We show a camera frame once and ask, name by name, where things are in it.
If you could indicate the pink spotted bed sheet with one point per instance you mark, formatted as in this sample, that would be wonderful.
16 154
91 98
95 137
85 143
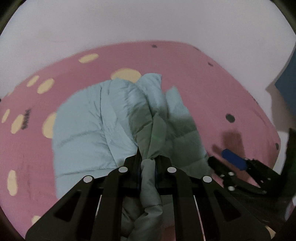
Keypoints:
208 92

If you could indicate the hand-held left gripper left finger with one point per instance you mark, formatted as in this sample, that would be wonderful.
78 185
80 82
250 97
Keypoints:
133 166

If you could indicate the light blue puffer jacket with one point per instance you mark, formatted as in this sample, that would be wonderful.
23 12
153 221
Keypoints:
92 120

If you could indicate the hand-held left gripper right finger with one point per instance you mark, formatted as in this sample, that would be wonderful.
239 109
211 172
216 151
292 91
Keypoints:
163 169

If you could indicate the dark blue box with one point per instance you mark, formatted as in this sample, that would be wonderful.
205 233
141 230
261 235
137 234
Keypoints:
288 92

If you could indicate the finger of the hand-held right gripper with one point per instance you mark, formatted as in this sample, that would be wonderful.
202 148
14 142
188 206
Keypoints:
233 158
216 165

